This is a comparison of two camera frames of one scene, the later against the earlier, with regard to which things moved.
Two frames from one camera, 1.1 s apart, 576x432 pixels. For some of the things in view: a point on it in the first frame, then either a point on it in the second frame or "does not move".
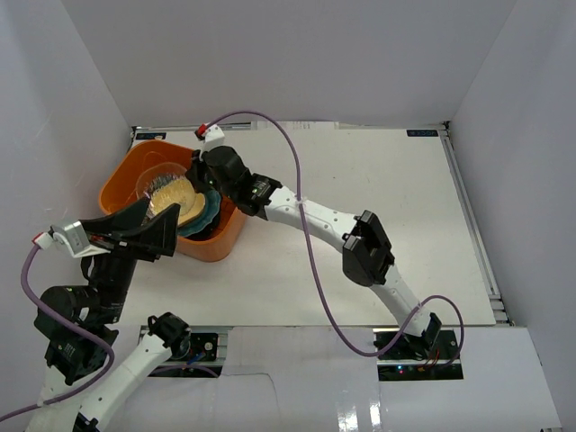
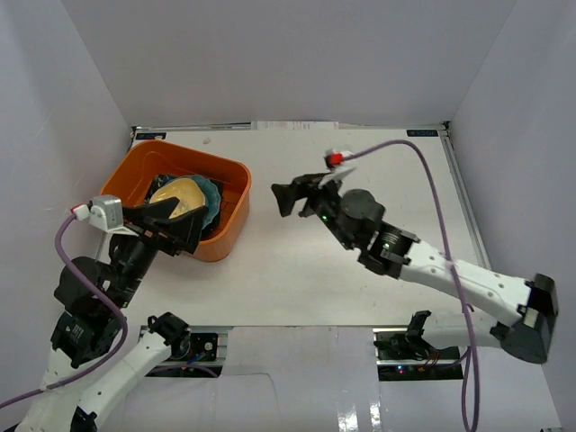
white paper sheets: x=296 y=125 does not move
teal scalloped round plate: x=212 y=203 does not move
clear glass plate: x=155 y=171 → x=185 y=205
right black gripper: x=196 y=173 → x=315 y=185
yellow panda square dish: x=179 y=192 does not move
